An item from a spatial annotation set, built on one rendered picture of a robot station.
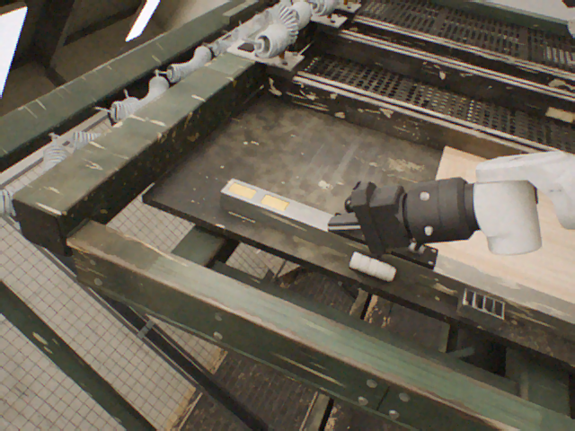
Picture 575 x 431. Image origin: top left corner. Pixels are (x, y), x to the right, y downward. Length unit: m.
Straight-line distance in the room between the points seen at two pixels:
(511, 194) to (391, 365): 0.28
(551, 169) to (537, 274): 0.43
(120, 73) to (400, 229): 1.20
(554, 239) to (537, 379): 0.33
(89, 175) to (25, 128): 0.57
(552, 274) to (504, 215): 0.40
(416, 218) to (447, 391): 0.24
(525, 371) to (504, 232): 0.33
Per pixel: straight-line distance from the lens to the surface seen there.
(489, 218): 0.64
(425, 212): 0.65
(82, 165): 0.89
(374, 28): 1.83
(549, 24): 2.59
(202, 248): 0.90
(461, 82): 1.64
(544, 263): 1.04
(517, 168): 0.61
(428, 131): 1.26
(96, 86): 1.59
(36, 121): 1.44
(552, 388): 0.91
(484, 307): 0.90
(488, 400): 0.73
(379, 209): 0.67
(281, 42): 1.19
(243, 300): 0.71
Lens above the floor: 1.74
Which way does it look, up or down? 11 degrees down
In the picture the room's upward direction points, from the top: 44 degrees counter-clockwise
